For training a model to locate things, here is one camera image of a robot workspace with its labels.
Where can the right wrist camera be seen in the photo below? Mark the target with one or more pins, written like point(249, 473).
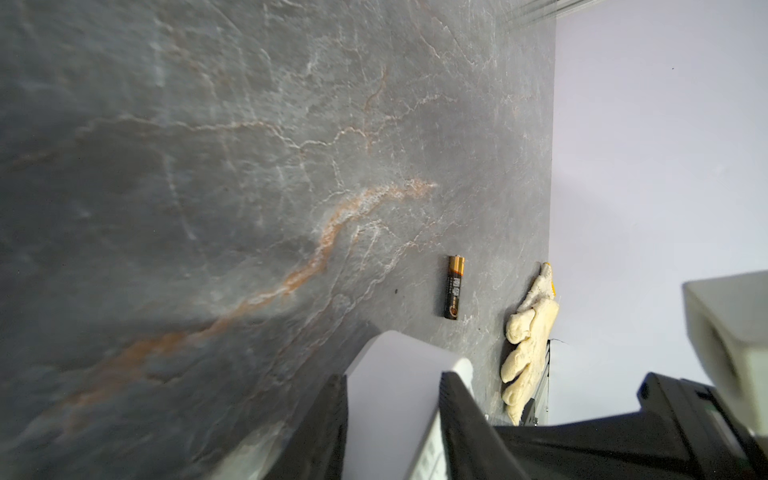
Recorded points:
point(726, 321)

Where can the beige work glove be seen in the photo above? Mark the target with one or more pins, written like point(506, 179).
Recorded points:
point(528, 330)

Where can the white alarm device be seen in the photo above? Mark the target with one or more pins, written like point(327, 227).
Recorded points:
point(394, 429)

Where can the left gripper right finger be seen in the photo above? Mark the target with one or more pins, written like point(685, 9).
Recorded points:
point(472, 446)

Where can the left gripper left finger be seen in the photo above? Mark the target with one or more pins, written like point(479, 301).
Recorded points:
point(316, 450)

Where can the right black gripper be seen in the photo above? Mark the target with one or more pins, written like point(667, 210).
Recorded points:
point(682, 430)

